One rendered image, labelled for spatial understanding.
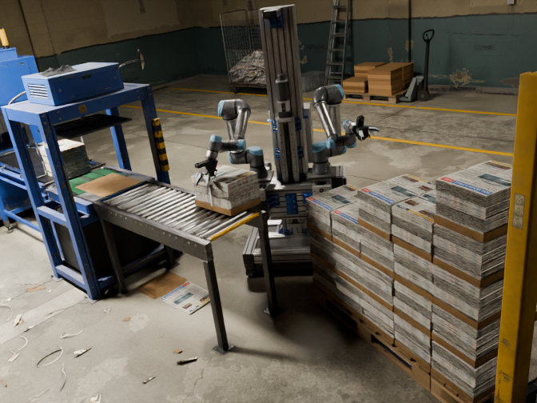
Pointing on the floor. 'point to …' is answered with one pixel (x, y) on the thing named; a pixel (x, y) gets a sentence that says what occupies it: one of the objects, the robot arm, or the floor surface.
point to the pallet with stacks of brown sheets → (379, 81)
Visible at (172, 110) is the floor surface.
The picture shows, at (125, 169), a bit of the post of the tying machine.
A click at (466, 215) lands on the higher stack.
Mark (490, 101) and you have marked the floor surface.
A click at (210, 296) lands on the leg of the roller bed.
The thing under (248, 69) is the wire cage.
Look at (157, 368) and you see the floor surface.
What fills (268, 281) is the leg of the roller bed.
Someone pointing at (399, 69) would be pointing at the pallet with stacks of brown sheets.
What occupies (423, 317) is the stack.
